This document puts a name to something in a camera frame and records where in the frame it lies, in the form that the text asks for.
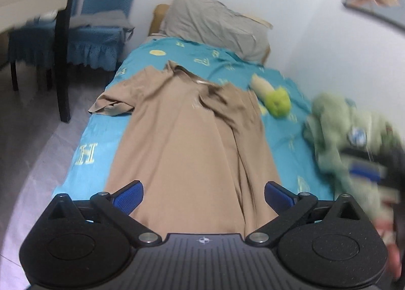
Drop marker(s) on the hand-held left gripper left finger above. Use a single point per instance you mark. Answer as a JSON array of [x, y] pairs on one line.
[[128, 199]]

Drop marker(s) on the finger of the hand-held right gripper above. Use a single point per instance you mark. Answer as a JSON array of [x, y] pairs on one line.
[[364, 170]]

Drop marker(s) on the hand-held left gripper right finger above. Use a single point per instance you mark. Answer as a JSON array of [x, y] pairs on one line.
[[279, 199]]

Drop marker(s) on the beige t-shirt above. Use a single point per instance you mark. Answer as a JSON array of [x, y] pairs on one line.
[[177, 150]]

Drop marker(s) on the light green blanket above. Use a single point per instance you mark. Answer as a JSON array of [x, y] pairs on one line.
[[335, 125]]

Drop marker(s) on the teal patterned bed sheet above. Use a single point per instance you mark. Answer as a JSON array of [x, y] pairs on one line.
[[101, 131]]

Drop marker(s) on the green and cream plush toy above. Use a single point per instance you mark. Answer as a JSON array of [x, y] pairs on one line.
[[275, 100]]

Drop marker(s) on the white table with black legs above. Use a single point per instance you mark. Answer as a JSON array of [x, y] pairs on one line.
[[63, 56]]

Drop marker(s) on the grey seat cushion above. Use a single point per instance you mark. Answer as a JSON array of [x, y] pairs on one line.
[[98, 19]]

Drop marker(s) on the grey-beige pillow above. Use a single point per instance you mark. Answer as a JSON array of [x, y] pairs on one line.
[[215, 21]]

